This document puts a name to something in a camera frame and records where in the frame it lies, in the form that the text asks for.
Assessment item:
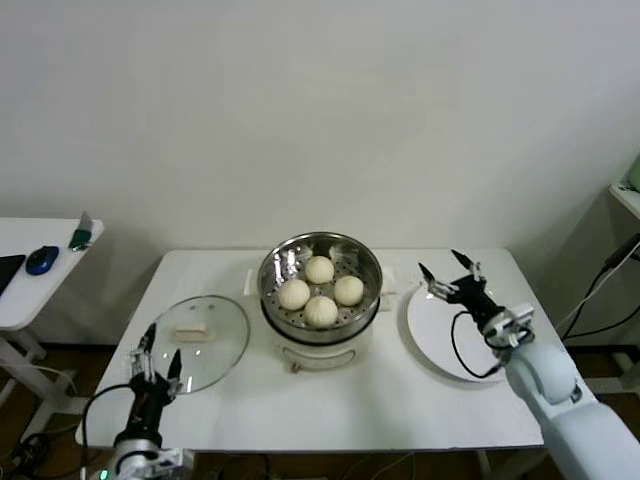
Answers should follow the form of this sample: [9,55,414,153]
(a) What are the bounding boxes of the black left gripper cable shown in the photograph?
[80,384,134,457]

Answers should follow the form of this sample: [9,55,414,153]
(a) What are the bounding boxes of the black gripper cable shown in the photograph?
[80,384,134,457]
[450,309,504,379]

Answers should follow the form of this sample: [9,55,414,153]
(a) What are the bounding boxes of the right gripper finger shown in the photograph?
[417,262,456,302]
[450,248,487,290]

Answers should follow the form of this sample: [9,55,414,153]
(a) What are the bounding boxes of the white round plate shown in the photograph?
[406,279,512,384]

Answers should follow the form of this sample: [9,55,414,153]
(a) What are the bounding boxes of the white shelf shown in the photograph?
[608,182,640,221]

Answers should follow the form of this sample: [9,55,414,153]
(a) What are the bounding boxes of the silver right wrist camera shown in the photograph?
[504,301,536,326]

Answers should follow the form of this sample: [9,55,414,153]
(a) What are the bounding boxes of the perforated steel steamer basket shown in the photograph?
[258,231,385,346]

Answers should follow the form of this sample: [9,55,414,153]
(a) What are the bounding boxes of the white electric cooker pot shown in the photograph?
[243,267,400,374]

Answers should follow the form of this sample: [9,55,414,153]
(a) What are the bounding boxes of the white steamed baozi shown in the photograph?
[304,255,336,285]
[277,278,312,311]
[303,294,339,330]
[332,275,365,307]

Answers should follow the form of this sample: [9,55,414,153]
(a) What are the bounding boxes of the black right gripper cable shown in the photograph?
[450,309,504,379]

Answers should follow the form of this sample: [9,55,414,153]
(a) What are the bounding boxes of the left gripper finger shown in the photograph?
[166,348,183,401]
[129,322,159,384]

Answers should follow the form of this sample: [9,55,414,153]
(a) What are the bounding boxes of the blue computer mouse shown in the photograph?
[24,245,60,276]

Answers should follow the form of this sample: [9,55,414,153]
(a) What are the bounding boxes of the black tablet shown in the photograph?
[0,254,27,296]

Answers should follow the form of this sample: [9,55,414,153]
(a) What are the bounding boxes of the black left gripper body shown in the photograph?
[124,374,174,437]

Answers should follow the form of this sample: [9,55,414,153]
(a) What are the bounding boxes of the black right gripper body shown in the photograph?
[448,277,504,327]

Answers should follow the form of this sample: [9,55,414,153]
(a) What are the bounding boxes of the white floor cable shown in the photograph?
[29,366,76,399]

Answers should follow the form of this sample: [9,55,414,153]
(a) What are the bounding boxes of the white side table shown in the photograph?
[0,218,106,431]

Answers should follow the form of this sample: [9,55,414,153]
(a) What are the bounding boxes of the green handled scraper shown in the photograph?
[68,210,95,252]

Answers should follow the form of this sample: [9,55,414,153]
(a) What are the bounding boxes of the glass lid with cream handle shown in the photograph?
[138,294,251,394]

